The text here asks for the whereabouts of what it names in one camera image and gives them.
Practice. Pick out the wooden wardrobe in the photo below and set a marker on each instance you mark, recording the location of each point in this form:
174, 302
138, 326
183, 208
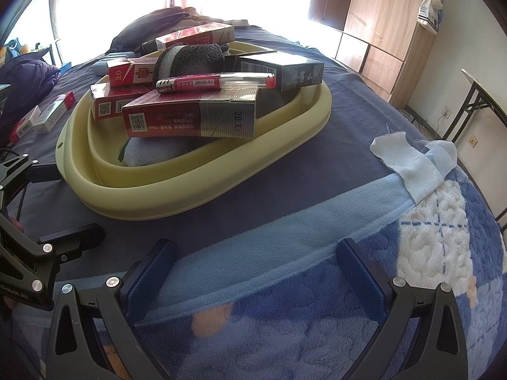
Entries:
380, 19

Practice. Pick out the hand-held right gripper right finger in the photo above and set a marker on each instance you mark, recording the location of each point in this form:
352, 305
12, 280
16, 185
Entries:
360, 277

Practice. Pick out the black round sponge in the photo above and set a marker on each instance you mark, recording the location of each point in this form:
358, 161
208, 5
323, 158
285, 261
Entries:
194, 57

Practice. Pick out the red white cigarette pack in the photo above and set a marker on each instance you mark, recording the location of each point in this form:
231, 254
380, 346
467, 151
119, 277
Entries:
126, 72
24, 123

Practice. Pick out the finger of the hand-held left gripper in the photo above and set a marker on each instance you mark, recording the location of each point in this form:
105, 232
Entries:
41, 173
71, 239

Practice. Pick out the blue patterned fleece blanket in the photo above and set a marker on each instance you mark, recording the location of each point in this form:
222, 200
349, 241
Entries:
277, 324

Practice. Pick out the black folding table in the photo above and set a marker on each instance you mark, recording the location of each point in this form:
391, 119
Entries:
481, 87

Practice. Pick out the yellow plastic basin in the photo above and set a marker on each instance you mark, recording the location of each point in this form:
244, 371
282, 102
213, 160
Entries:
178, 190

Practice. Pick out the light blue case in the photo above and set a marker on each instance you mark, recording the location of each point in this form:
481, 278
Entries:
115, 61

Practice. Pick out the white hanging bag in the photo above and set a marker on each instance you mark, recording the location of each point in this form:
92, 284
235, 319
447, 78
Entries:
429, 14

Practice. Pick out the purple clothing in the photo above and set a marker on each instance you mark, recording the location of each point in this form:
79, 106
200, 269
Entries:
23, 83

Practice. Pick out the black cigarette pack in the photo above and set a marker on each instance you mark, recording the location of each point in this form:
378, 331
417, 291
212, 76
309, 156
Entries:
293, 73
237, 58

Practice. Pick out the white cloth patch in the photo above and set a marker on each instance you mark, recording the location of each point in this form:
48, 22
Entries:
412, 166

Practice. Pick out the light blue cloth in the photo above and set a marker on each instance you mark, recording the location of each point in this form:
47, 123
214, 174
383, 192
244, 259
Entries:
158, 152

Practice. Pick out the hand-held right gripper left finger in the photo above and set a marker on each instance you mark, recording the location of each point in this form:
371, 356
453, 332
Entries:
146, 281

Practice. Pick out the navy bed sheet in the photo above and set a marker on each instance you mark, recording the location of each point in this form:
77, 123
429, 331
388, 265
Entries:
277, 166

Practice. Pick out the red transparent lighter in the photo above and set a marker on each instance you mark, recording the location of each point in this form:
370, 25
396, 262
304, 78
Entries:
214, 82

